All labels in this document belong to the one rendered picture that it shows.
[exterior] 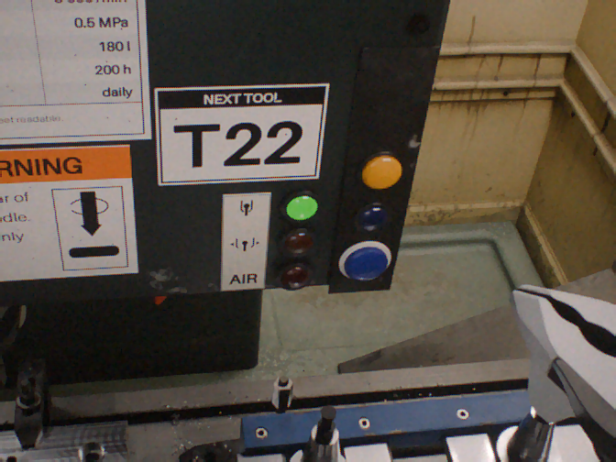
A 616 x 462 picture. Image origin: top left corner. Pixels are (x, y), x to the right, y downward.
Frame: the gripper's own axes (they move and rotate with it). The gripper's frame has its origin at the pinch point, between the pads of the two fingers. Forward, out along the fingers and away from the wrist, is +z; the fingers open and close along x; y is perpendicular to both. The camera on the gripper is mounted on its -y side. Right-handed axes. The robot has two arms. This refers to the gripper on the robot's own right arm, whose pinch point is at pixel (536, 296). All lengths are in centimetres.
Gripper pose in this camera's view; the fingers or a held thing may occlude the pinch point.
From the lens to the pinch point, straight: 51.7
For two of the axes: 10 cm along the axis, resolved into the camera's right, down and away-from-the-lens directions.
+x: 7.7, -3.9, 5.0
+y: -0.8, 7.3, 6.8
